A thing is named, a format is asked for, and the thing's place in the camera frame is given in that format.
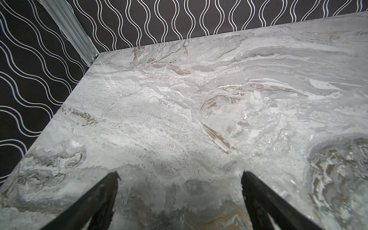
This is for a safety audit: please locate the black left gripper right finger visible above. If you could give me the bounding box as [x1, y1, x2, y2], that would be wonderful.
[241, 171, 321, 230]

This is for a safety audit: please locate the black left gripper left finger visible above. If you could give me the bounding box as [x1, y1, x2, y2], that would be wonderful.
[42, 172, 120, 230]

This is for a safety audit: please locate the aluminium corner frame post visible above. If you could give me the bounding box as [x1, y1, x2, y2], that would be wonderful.
[39, 0, 99, 66]

